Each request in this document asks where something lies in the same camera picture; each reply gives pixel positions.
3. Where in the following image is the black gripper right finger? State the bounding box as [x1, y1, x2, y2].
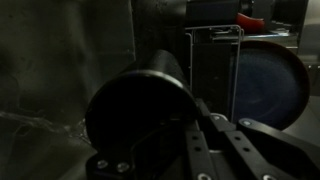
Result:
[183, 97, 320, 180]

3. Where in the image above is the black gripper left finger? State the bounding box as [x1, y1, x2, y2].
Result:
[85, 151, 136, 180]

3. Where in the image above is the black cylindrical cup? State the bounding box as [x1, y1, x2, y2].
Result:
[84, 49, 201, 164]

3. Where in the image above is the dark blue plate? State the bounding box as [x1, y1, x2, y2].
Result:
[229, 39, 311, 132]

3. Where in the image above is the wire dish rack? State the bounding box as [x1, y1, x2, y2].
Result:
[184, 24, 245, 125]

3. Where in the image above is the red orange utensil handle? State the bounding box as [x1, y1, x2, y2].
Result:
[235, 12, 267, 34]

